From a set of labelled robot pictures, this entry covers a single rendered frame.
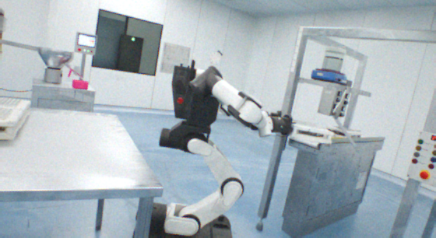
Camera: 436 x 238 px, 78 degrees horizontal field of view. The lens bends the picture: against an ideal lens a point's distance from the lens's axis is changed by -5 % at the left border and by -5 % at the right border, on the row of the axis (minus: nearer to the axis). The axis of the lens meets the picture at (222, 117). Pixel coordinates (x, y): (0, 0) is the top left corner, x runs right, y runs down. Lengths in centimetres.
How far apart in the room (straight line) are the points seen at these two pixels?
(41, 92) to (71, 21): 302
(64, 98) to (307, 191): 261
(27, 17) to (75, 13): 82
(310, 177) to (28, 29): 535
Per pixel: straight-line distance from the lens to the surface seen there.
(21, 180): 99
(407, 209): 191
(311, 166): 236
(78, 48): 377
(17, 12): 621
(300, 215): 249
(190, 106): 155
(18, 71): 623
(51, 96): 342
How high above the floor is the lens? 123
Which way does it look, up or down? 9 degrees down
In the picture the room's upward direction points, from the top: 11 degrees clockwise
